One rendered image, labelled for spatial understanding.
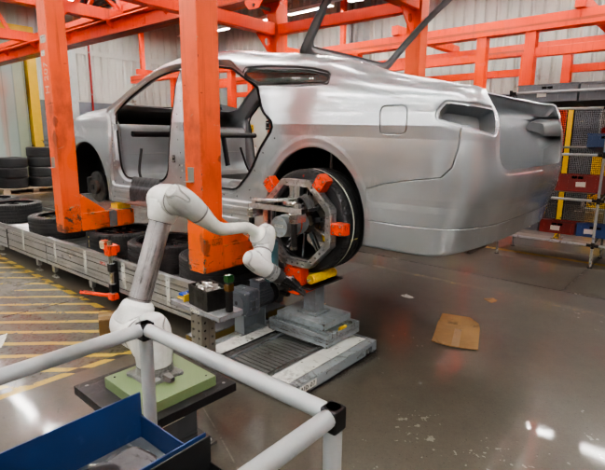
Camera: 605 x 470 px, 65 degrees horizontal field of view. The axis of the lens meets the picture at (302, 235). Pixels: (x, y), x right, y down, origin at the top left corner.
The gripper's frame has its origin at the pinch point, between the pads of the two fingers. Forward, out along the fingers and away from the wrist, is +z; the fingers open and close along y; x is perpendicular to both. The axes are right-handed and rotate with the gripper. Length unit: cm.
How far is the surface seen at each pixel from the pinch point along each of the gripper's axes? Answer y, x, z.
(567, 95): 134, 318, 242
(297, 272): -16.5, 24.5, 12.6
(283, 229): -4.1, 35.3, -15.0
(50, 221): -319, 156, -63
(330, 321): -15.7, 5.1, 45.5
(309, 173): 13, 71, -16
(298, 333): -37, -1, 39
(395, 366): 11, -18, 78
